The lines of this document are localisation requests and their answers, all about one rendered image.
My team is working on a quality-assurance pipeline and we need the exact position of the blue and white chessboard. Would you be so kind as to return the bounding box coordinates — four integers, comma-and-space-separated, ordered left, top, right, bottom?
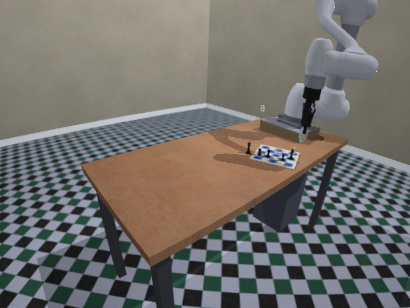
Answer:
249, 144, 300, 170

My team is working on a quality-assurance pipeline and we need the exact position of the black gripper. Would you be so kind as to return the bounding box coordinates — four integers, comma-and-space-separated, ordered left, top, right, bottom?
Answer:
299, 86, 322, 141

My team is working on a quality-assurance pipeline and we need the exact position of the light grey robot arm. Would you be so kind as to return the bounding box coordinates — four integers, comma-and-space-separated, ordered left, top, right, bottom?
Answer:
277, 0, 378, 129

